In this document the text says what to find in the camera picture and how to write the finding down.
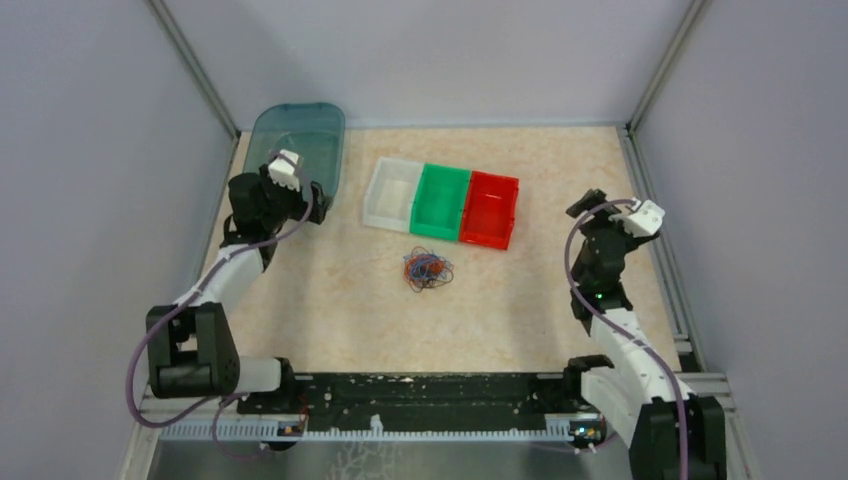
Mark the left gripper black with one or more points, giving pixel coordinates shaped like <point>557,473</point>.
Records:
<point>270,187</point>

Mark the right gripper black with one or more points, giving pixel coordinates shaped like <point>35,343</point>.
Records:
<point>602,219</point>

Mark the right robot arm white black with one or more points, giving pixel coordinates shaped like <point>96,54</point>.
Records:
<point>670,431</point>

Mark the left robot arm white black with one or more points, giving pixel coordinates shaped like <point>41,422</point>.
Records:
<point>191,351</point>

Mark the teal transparent plastic tray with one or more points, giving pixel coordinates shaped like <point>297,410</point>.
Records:
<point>314,131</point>

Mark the red plastic bin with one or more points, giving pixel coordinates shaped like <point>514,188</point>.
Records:
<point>489,214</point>

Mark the white plastic bin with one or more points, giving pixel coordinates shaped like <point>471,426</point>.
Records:
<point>391,192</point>

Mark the green plastic bin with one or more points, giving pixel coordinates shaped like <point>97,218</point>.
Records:
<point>439,202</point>

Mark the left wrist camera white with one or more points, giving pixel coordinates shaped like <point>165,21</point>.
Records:
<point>284,170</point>

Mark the white cable duct strip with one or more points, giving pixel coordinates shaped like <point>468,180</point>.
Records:
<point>557,429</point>

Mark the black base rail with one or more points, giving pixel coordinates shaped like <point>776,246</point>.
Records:
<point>415,402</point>

